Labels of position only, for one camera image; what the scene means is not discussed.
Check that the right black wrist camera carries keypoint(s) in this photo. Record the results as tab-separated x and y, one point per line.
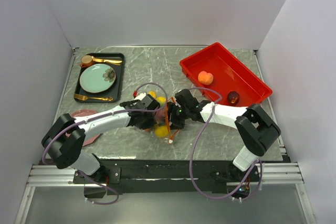
185	99

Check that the small brown cup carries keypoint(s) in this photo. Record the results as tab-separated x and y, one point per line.
86	61

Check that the red fake strawberry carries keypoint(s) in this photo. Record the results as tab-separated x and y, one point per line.
159	116

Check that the gold fork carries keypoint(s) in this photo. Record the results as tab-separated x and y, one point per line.
85	98

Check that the fake peach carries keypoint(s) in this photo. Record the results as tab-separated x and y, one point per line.
205	78

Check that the teal flower plate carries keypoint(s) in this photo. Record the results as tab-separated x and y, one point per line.
97	78

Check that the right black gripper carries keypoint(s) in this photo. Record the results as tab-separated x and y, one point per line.
176	124

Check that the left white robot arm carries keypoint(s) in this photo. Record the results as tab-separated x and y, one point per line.
64	141

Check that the fake orange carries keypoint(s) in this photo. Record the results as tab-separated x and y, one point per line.
161	131

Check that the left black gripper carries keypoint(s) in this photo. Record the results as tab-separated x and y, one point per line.
148	125

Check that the clear zip top bag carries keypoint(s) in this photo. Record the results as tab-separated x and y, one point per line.
172	134

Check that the yellow fake banana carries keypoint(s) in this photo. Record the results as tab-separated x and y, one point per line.
152	93

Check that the red plastic bin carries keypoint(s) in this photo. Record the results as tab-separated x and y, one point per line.
229	73

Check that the dark red fake apple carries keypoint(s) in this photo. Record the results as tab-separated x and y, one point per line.
233	98

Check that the pink dotted plate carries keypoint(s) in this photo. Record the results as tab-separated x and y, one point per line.
86	112

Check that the gold spoon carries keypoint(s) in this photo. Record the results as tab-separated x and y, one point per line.
110	61

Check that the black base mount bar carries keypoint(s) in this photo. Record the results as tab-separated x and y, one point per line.
145	176

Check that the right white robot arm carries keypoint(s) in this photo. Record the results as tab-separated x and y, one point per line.
256	128

